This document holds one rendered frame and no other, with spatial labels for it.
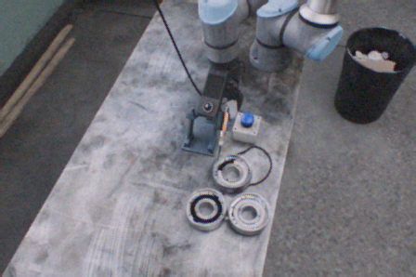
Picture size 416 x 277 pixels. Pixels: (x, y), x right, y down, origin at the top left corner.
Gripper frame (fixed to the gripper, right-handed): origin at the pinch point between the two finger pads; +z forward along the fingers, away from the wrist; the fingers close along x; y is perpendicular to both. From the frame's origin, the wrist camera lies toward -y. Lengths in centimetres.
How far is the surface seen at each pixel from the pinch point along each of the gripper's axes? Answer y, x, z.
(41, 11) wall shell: 100, 170, 71
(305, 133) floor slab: 73, -14, 99
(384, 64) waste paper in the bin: 101, -44, 66
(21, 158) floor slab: 6, 126, 89
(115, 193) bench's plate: -24.2, 24.1, 12.9
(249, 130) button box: 5.1, -4.6, 11.0
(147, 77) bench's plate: 18.4, 35.6, 14.1
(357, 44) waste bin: 112, -29, 66
